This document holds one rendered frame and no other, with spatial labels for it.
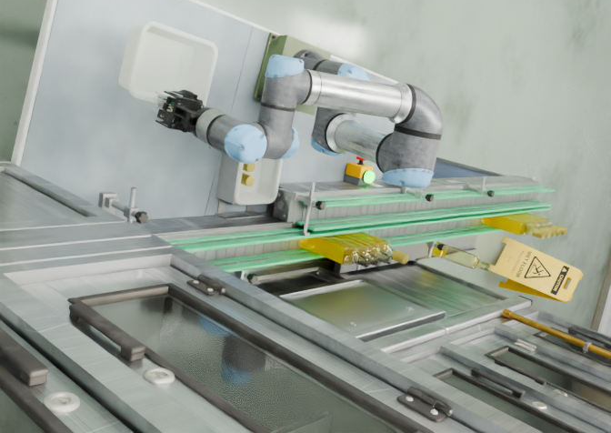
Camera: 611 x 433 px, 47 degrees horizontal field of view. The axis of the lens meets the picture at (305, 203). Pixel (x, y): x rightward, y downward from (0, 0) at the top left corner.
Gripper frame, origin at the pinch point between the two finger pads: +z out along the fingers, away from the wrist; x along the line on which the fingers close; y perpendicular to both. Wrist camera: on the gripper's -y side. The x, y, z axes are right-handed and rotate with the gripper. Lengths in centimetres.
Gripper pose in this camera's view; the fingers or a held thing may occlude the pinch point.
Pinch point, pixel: (164, 100)
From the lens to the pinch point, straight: 170.8
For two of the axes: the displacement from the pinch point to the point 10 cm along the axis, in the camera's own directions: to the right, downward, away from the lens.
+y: -6.5, -0.6, -7.5
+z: -6.9, -3.7, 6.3
